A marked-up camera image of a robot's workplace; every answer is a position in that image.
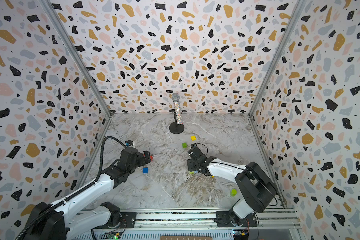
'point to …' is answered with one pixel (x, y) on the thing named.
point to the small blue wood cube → (145, 170)
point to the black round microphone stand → (175, 128)
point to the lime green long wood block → (191, 172)
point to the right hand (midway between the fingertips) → (190, 160)
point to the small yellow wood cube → (193, 138)
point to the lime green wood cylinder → (233, 192)
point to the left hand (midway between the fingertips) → (143, 152)
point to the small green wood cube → (184, 145)
